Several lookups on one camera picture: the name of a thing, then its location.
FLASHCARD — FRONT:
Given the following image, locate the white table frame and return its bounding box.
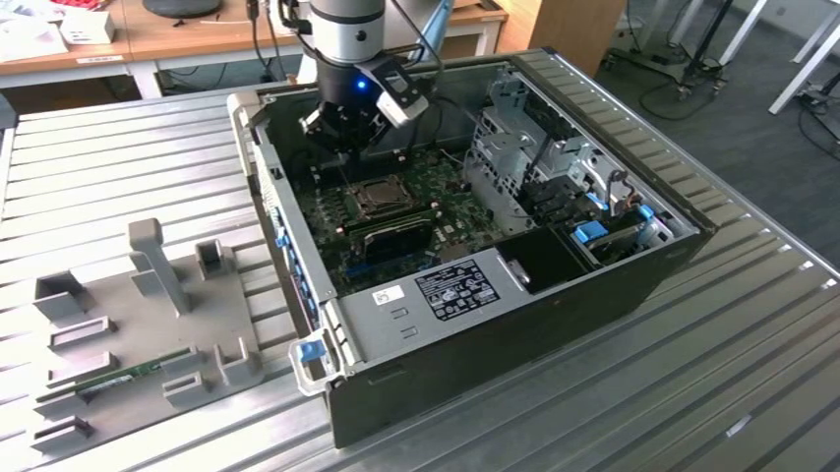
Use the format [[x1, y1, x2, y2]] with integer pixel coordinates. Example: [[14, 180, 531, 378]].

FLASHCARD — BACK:
[[766, 0, 840, 117]]

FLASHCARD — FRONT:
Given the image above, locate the green RAM stick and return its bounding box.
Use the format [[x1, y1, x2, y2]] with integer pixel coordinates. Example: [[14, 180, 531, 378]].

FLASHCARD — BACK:
[[38, 349, 197, 402]]

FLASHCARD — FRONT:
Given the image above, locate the metal socket cover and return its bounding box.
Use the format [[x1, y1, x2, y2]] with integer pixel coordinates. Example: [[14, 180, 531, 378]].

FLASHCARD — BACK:
[[350, 175, 416, 216]]

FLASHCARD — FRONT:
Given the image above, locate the silver CPU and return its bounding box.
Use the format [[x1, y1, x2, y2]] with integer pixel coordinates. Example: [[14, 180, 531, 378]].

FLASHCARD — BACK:
[[363, 182, 403, 210]]

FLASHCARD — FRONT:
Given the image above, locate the white cardboard box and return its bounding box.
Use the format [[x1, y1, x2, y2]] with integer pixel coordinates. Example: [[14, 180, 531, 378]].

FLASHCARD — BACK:
[[57, 9, 117, 46]]

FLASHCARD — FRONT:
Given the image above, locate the black graphics card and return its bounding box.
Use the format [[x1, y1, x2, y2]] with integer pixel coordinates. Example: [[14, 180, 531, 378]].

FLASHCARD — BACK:
[[346, 215, 435, 266]]

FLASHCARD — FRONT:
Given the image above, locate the dark grey PC case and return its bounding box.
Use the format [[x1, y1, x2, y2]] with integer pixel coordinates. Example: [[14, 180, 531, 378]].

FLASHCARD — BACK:
[[225, 47, 729, 449]]

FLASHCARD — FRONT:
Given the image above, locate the wooden cabinet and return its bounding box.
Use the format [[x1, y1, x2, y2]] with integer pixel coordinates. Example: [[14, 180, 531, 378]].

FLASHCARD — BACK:
[[496, 0, 629, 78]]

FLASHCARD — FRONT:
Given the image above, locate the blue case latch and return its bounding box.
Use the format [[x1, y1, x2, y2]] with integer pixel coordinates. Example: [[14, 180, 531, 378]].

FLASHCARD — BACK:
[[295, 341, 325, 367]]

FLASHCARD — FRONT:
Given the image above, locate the grey parts rack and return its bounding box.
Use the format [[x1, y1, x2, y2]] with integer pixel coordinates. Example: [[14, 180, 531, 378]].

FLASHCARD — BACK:
[[29, 217, 267, 456]]

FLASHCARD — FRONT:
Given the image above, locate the black power supply label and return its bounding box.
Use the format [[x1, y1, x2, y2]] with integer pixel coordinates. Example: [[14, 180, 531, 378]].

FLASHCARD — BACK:
[[411, 259, 502, 323]]

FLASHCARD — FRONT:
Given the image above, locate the CPU socket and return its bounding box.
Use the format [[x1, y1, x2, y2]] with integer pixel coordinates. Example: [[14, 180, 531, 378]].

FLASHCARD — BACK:
[[343, 174, 420, 220]]

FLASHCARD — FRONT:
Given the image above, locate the white table leg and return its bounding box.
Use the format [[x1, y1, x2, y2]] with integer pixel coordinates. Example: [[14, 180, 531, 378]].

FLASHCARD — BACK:
[[717, 0, 769, 67]]

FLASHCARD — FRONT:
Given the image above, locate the green motherboard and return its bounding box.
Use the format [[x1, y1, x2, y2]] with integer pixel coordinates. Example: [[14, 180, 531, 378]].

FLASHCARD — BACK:
[[291, 149, 532, 296]]

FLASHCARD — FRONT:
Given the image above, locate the white paper stack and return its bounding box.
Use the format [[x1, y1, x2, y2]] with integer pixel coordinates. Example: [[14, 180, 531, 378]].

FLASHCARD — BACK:
[[0, 0, 70, 63]]

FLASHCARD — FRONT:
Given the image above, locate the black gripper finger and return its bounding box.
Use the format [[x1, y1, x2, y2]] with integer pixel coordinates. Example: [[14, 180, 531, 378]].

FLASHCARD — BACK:
[[299, 102, 352, 184], [350, 110, 395, 184]]

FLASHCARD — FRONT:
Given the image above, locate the grey power supply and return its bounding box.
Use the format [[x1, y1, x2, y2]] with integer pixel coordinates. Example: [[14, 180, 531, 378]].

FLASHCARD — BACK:
[[324, 248, 526, 368]]

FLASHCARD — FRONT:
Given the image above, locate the black wheeled stand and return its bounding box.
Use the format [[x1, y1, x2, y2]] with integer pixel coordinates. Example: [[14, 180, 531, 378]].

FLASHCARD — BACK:
[[667, 0, 733, 99]]

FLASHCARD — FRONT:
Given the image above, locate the blue expansion latch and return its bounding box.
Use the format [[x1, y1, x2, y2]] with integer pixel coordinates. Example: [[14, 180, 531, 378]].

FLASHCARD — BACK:
[[269, 205, 323, 324]]

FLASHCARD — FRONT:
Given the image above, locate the black round object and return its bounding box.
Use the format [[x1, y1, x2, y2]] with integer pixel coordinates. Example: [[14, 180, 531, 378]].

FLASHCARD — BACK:
[[141, 0, 223, 19]]

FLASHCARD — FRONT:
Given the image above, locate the wooden desk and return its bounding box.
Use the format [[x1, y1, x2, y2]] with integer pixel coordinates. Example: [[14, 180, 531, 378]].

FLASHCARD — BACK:
[[0, 0, 510, 78]]

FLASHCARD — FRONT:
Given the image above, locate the silver drive cage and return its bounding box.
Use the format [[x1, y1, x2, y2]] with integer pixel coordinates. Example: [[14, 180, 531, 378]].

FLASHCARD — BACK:
[[466, 66, 687, 269]]

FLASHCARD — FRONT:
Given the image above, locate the hard disk in blue carrier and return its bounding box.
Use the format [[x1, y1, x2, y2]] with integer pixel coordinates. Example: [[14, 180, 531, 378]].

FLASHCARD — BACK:
[[567, 204, 677, 269]]

